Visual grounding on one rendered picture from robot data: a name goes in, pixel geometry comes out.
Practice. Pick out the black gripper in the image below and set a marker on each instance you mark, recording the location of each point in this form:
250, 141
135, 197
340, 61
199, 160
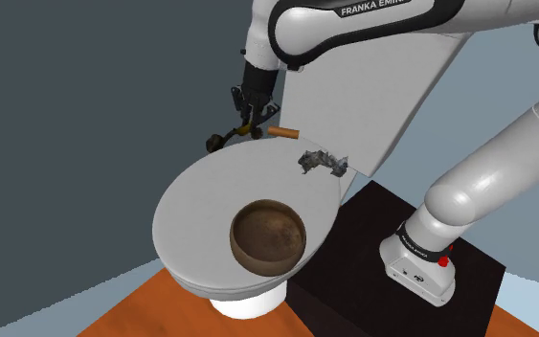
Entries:
258, 84

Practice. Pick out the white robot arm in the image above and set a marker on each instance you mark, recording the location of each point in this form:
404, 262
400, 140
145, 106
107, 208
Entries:
488, 172

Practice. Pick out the grey crumpled lump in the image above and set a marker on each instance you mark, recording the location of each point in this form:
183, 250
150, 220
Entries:
318, 160

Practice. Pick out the white toilet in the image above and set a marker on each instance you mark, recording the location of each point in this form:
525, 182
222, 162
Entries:
203, 210

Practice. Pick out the brown wooden bowl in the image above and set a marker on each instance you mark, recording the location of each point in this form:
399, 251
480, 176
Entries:
269, 238

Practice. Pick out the dark robot stand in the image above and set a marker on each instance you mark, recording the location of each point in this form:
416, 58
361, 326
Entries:
353, 280

